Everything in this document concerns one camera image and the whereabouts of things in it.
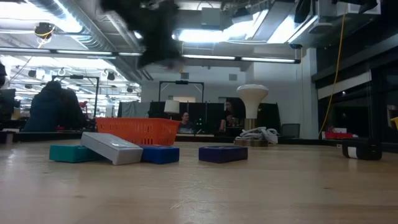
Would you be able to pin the black security camera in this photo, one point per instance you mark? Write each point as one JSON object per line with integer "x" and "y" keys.
{"x": 296, "y": 46}

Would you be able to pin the black frame rig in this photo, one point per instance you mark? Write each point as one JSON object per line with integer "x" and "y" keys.
{"x": 96, "y": 93}
{"x": 182, "y": 82}

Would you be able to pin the person by black partition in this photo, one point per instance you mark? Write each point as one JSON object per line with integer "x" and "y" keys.
{"x": 228, "y": 116}

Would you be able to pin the dark purple rectangular box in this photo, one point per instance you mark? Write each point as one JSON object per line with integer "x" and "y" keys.
{"x": 223, "y": 154}

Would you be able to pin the seated person behind basket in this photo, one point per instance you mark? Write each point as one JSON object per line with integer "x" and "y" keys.
{"x": 185, "y": 123}

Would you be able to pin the black partition screen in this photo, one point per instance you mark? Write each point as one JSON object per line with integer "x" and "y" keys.
{"x": 211, "y": 116}

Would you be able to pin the long ceiling light strip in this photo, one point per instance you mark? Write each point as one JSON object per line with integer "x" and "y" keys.
{"x": 267, "y": 59}

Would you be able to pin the red flat box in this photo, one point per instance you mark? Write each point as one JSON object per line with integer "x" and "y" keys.
{"x": 338, "y": 135}

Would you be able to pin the person beside red item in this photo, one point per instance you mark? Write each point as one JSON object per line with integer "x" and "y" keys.
{"x": 76, "y": 112}

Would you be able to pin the blue rectangular box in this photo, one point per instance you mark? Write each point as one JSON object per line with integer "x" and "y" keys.
{"x": 160, "y": 154}

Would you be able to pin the white ceiling box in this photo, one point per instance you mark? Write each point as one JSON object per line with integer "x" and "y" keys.
{"x": 329, "y": 7}

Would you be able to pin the yellow object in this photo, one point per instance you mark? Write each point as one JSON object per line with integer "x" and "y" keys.
{"x": 395, "y": 123}

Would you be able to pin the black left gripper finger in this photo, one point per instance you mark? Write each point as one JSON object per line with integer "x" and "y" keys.
{"x": 172, "y": 53}
{"x": 149, "y": 53}

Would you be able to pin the black box white label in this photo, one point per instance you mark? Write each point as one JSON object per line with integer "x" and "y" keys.
{"x": 363, "y": 150}

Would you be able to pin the grey cloth panel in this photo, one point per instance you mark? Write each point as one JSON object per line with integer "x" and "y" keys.
{"x": 133, "y": 109}

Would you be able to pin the person in dark coat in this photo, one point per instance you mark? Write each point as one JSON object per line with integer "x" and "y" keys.
{"x": 46, "y": 109}

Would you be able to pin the orange plastic basket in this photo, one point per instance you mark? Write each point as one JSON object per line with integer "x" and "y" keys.
{"x": 136, "y": 130}

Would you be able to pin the small white lamp shade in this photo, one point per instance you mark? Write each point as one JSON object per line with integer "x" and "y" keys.
{"x": 171, "y": 107}

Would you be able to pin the grey white long box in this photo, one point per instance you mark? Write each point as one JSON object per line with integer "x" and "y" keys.
{"x": 112, "y": 147}

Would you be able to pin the dark monitor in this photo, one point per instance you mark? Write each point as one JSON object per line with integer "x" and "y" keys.
{"x": 7, "y": 104}

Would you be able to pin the white mushroom shaped lamp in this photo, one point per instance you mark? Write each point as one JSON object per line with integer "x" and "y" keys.
{"x": 252, "y": 99}

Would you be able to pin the teal rectangular box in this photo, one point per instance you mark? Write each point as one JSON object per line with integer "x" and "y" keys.
{"x": 71, "y": 153}

